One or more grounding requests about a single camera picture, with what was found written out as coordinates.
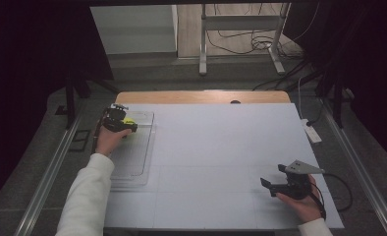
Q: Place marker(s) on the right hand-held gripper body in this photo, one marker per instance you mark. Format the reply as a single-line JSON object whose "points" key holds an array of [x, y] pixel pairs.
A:
{"points": [[296, 187]]}

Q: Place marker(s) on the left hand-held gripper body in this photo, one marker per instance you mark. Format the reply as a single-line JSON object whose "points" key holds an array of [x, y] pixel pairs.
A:
{"points": [[115, 119]]}

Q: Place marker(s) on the clear plastic tray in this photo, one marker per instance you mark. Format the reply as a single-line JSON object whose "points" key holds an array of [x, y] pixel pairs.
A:
{"points": [[136, 154]]}

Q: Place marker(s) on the person's right hand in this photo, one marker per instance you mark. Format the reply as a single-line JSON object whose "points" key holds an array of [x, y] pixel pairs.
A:
{"points": [[301, 206]]}

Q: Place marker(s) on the person's left hand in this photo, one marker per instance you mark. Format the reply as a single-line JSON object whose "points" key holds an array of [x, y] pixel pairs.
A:
{"points": [[109, 141]]}

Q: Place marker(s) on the white power strip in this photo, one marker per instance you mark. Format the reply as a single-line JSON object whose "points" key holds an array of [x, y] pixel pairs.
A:
{"points": [[312, 131]]}

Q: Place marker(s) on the black metal stand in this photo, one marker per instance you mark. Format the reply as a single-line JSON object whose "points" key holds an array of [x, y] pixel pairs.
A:
{"points": [[338, 105], [70, 98]]}

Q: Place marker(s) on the white board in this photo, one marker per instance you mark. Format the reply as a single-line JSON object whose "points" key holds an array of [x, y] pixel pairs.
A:
{"points": [[214, 170]]}

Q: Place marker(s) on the wooden table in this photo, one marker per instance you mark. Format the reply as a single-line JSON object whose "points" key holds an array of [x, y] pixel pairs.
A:
{"points": [[181, 97]]}

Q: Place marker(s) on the black table grommet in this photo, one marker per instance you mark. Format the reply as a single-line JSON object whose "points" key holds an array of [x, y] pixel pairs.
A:
{"points": [[235, 102]]}

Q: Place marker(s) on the white cabinet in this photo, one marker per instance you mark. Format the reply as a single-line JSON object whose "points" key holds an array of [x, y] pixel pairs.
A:
{"points": [[132, 29]]}

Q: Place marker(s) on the dark curtain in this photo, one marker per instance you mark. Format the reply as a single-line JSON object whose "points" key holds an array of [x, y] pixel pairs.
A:
{"points": [[371, 65], [34, 82]]}

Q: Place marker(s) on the black floor frame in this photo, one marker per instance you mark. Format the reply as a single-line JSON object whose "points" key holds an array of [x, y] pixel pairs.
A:
{"points": [[80, 140]]}

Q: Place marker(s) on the aluminium rail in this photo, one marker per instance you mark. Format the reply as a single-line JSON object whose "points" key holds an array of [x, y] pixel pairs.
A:
{"points": [[361, 170], [47, 183]]}

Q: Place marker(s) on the white metal desk frame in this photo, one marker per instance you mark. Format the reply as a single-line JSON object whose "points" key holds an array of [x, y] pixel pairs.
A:
{"points": [[237, 23]]}

